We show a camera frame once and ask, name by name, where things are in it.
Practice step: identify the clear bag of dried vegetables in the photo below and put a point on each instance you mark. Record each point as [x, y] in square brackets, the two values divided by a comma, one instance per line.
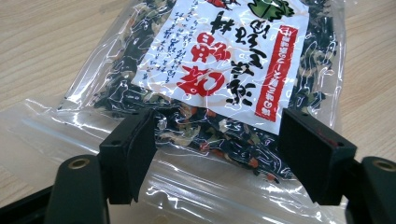
[224, 77]

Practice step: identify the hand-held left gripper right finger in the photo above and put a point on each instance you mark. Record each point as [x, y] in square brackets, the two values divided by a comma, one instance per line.
[314, 155]

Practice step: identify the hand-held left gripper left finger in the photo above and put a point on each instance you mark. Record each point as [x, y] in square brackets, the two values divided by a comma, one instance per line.
[124, 155]

